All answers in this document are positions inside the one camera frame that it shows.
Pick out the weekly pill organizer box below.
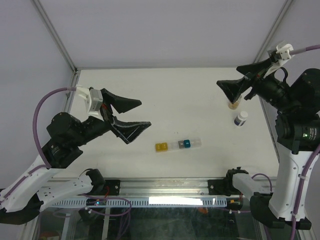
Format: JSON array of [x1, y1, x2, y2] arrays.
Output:
[[154, 138, 202, 153]]

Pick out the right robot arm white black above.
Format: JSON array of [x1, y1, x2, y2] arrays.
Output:
[[217, 59, 320, 230]]

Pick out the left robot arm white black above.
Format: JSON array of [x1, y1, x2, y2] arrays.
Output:
[[0, 86, 151, 225]]

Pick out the grey slotted cable duct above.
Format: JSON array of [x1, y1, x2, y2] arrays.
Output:
[[53, 196, 227, 208]]

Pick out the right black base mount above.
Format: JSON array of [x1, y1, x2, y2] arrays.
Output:
[[207, 166, 248, 197]]

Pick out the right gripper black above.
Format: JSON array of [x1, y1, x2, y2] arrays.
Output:
[[217, 57, 298, 113]]

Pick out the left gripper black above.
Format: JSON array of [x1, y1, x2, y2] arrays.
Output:
[[73, 89, 153, 147]]

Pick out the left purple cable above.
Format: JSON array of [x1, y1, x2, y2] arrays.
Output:
[[0, 86, 77, 201]]

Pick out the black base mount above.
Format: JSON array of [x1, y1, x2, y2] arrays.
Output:
[[207, 166, 248, 197], [84, 168, 121, 196]]

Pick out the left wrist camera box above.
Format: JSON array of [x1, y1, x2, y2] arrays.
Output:
[[75, 85, 103, 120]]

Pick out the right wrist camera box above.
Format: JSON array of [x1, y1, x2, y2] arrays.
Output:
[[264, 41, 294, 77]]

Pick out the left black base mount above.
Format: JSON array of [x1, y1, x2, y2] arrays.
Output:
[[84, 168, 121, 196]]

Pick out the aluminium frame post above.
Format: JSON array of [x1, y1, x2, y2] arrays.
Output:
[[253, 0, 295, 63], [31, 0, 77, 73]]

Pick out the right aluminium frame post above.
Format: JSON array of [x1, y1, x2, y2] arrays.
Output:
[[253, 0, 295, 63]]

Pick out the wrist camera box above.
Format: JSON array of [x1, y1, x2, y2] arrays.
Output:
[[75, 85, 103, 120], [264, 41, 294, 77]]

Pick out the white pill bottle blue label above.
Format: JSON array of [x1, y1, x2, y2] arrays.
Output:
[[234, 110, 249, 127]]

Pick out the left aluminium frame post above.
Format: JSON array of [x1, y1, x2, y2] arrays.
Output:
[[31, 0, 77, 73]]

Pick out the clear bottle yellow capsules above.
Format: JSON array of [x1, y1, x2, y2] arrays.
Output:
[[228, 95, 242, 110]]

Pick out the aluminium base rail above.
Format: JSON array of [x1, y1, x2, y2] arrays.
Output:
[[104, 177, 223, 198]]

